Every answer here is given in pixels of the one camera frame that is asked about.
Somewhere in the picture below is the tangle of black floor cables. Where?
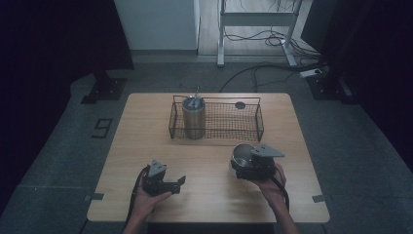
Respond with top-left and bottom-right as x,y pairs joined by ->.
218,0 -> 329,94

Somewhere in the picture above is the white power strip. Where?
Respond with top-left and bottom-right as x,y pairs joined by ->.
299,68 -> 323,79

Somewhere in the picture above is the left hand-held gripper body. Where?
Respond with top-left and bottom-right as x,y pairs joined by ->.
141,159 -> 176,197

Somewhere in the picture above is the hand-held gripper black cable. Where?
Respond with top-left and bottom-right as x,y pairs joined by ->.
273,165 -> 291,213
125,166 -> 151,228

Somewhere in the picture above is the person's right hand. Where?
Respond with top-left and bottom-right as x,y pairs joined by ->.
250,162 -> 288,211

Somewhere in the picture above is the right hand-held gripper black cable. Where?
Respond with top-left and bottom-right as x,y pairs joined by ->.
273,165 -> 291,213

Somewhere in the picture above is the white metal desk frame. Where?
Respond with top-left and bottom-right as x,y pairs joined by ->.
216,0 -> 305,68

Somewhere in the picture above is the person's left hand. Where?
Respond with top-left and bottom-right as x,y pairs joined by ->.
133,186 -> 173,225

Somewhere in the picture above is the left hand-held gripper black cable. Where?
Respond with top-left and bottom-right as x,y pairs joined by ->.
125,166 -> 151,228

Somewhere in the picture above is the dark curtain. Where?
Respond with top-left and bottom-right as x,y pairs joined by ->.
300,0 -> 413,164
0,0 -> 135,209

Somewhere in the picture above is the black stand base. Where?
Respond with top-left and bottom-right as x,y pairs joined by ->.
80,69 -> 129,105
306,73 -> 359,105

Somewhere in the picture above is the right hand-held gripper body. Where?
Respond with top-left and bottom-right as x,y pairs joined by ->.
235,143 -> 286,181

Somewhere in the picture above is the metal utensil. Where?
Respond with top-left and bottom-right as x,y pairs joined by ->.
189,86 -> 202,109

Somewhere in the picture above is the wire mesh basket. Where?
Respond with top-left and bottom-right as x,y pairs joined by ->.
168,95 -> 265,142

